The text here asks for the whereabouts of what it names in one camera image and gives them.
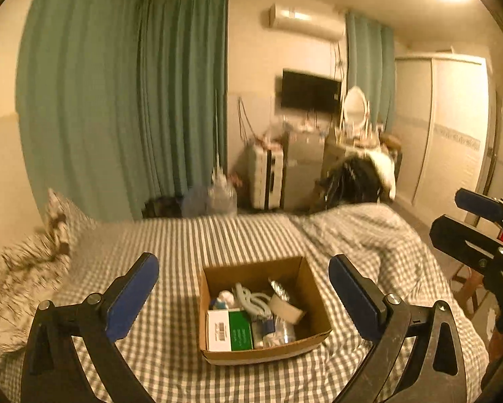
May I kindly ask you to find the white tape roll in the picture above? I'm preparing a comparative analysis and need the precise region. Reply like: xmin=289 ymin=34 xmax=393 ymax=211
xmin=268 ymin=294 xmax=306 ymax=326

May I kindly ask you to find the white ointment tube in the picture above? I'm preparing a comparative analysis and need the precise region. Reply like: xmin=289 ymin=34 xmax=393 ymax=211
xmin=251 ymin=316 xmax=296 ymax=348

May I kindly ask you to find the white green medicine box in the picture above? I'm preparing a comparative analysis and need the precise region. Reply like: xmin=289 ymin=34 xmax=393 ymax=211
xmin=207 ymin=309 xmax=254 ymax=352

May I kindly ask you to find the grey green face mask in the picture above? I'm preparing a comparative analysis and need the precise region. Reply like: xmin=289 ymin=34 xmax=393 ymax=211
xmin=233 ymin=283 xmax=273 ymax=319

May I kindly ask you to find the silver foil blister pack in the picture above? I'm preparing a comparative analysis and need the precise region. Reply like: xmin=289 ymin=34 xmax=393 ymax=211
xmin=269 ymin=279 xmax=291 ymax=303

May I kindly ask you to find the white plastic bundle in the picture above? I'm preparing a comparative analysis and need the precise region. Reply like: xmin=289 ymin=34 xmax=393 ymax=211
xmin=210 ymin=290 xmax=238 ymax=310

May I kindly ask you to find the floral white duvet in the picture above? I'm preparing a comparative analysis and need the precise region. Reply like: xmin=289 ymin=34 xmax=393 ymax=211
xmin=0 ymin=232 xmax=70 ymax=364

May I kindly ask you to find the white louvered wardrobe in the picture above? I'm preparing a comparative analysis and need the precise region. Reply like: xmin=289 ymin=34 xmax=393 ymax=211
xmin=391 ymin=53 xmax=490 ymax=225

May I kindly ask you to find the black jacket on chair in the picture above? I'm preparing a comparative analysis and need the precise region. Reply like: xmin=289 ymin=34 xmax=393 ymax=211
xmin=310 ymin=156 xmax=383 ymax=212

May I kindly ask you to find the checkered pillow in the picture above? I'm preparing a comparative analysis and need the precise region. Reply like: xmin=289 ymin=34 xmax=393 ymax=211
xmin=46 ymin=188 xmax=99 ymax=255

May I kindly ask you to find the white oval vanity mirror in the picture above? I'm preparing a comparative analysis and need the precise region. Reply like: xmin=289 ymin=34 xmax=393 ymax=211
xmin=341 ymin=86 xmax=370 ymax=131

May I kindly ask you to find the open cardboard box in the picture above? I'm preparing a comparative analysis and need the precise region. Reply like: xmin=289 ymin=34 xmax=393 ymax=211
xmin=198 ymin=256 xmax=332 ymax=366

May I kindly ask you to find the silver mini fridge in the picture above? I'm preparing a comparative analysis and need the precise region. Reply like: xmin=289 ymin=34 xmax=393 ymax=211
xmin=282 ymin=130 xmax=325 ymax=211

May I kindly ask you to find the small green window curtain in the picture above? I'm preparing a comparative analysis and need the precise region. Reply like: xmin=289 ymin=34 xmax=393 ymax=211
xmin=345 ymin=10 xmax=396 ymax=129

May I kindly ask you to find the white suitcase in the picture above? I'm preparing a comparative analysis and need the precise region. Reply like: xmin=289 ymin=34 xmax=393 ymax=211
xmin=248 ymin=145 xmax=284 ymax=210

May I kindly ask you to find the clear water jug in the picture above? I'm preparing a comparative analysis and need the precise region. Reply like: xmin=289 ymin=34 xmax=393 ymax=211
xmin=207 ymin=155 xmax=238 ymax=216

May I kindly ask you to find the white air conditioner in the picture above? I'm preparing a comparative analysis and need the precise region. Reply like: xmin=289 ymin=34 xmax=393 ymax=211
xmin=269 ymin=4 xmax=345 ymax=42

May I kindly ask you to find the large green curtain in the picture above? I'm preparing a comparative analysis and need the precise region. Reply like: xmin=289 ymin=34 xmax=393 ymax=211
xmin=16 ymin=0 xmax=229 ymax=221

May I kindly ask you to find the black wall television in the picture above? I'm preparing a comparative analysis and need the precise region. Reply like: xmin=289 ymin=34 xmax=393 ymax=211
xmin=281 ymin=69 xmax=341 ymax=114

